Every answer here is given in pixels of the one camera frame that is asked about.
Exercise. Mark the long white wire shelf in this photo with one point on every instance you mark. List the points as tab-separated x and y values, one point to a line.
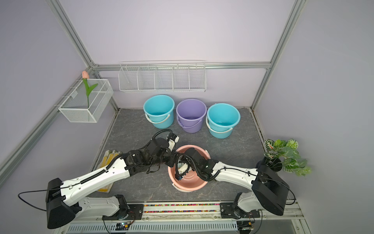
162	76

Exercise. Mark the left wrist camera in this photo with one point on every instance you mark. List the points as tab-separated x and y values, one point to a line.
172	141

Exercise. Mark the purple bucket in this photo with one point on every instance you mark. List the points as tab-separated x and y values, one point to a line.
190	115

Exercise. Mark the teal bucket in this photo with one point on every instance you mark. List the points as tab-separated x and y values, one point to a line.
221	118
159	111

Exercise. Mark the right teal bucket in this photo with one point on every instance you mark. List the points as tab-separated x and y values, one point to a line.
221	118

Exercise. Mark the white wire basket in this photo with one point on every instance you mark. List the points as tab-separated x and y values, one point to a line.
74	107

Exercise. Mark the pink plastic bucket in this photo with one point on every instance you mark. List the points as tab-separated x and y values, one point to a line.
190	182

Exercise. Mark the left teal bucket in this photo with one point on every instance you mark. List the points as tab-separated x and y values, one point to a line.
159	111

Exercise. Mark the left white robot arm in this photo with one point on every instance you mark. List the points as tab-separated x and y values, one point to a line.
67	200

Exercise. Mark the pink artificial tulip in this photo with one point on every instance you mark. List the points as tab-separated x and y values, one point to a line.
88	88

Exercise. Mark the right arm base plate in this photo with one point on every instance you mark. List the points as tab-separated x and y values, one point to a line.
229	210

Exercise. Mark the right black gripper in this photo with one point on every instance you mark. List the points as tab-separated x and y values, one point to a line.
181	163

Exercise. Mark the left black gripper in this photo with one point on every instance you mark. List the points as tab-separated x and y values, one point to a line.
170	155

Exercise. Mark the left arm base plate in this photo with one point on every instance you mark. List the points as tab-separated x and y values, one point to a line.
133	212

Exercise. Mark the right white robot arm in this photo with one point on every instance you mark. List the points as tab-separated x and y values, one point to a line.
266	189

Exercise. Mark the yellow white work glove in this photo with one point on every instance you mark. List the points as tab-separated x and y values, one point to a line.
109	155

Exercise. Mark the potted green plant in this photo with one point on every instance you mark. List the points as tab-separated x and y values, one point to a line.
284	155

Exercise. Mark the white vented cable duct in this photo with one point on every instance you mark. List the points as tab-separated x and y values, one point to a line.
151	227

